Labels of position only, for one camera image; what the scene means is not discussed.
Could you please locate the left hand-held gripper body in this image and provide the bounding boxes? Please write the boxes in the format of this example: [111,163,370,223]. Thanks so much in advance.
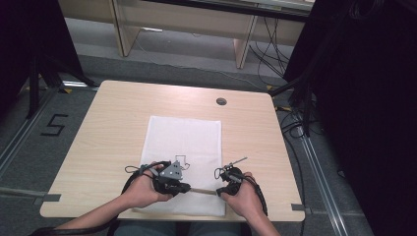
[152,160,184,197]

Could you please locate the bundle of black floor cables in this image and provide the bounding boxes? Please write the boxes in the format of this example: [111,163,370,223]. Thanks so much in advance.
[249,16,294,82]

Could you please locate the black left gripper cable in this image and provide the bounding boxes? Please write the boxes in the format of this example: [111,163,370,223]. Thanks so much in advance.
[28,160,173,236]

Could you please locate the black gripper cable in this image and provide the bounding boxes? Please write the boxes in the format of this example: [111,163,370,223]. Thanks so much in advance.
[28,160,173,236]
[242,175,268,217]

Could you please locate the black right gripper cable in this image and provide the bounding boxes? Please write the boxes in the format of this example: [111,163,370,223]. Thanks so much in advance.
[242,175,268,217]

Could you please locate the thin wooden stick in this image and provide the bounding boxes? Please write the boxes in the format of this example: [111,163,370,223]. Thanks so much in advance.
[190,187,218,197]

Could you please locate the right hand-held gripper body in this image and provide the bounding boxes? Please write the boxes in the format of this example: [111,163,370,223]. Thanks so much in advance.
[214,156,249,196]

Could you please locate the person's blue jeans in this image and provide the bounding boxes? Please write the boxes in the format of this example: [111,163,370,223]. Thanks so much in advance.
[112,219,245,236]

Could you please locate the white mesh laundry bag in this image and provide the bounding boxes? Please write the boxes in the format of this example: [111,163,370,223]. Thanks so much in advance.
[132,115,227,217]

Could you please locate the black metal stand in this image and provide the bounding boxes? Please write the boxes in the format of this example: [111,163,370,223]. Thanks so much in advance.
[26,53,99,120]

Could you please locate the person's left hand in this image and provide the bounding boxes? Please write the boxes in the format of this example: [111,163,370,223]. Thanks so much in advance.
[122,163,173,209]

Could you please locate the black curtain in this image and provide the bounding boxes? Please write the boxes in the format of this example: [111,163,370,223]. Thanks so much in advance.
[283,0,417,236]
[0,0,85,116]

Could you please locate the thin black wire loop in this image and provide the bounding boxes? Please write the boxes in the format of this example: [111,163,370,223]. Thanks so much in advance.
[174,153,192,171]

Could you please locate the person's right hand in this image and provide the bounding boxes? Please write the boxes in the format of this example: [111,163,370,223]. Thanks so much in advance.
[219,172,264,220]

